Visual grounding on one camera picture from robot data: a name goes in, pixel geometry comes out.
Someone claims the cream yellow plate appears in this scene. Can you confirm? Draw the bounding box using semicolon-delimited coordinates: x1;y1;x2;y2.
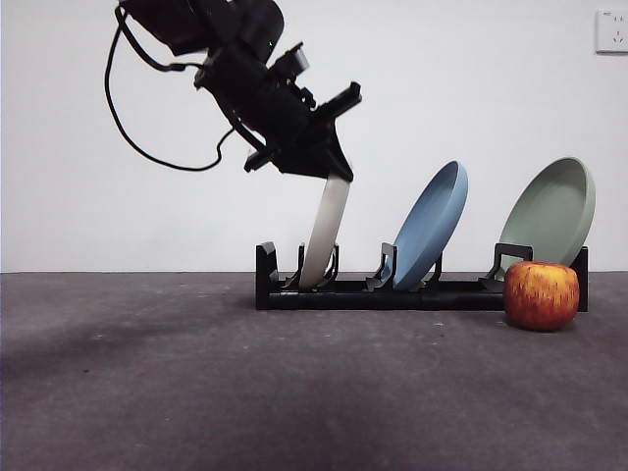
297;177;350;289

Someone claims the red yellow apple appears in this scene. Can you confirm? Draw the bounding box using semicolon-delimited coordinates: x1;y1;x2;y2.
503;261;581;334

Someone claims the blue plate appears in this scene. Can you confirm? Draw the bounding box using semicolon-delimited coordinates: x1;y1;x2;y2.
392;160;470;291

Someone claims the black plate rack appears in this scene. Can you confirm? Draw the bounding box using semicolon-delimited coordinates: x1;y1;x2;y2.
254;240;590;312

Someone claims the green plate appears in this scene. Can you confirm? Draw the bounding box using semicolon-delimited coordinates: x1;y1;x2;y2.
495;156;598;284

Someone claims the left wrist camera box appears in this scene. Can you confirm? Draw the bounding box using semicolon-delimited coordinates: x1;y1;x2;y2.
274;42;310;76

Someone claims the thick black cable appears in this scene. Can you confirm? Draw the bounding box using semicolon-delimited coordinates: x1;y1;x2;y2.
116;3;205;73

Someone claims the thin black cable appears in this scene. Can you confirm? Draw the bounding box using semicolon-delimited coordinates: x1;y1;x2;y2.
103;19;236;173

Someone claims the white wall socket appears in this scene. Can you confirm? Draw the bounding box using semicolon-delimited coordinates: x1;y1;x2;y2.
596;9;628;55

